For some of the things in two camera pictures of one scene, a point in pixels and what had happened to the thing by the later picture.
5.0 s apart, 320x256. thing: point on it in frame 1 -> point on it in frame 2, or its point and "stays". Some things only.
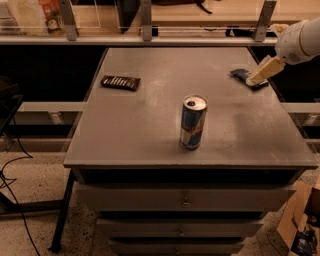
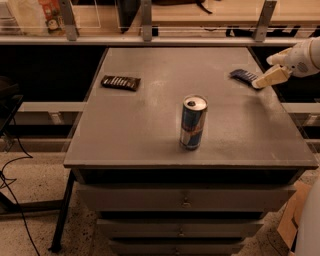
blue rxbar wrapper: x=243 y=75 stays
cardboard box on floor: x=302 y=209 stays
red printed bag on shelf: x=53 y=19 stays
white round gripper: x=289 y=45 -> x=299 y=61
